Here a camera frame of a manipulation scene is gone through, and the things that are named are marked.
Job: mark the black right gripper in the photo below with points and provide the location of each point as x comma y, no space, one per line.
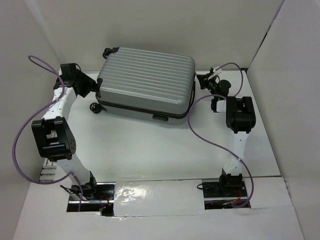
204,79

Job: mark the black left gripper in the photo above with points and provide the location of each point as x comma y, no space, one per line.
88,82

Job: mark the grey suitcase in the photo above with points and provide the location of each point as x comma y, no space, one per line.
146,85

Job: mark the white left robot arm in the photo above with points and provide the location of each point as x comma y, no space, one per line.
53,136

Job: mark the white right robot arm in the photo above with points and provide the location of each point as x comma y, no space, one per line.
240,116

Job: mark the white foil tape sheet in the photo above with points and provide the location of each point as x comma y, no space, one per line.
158,198

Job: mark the aluminium frame rail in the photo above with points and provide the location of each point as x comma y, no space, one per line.
48,171

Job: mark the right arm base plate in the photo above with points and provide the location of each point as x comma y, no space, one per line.
228,192

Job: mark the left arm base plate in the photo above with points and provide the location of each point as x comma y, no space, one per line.
102,201

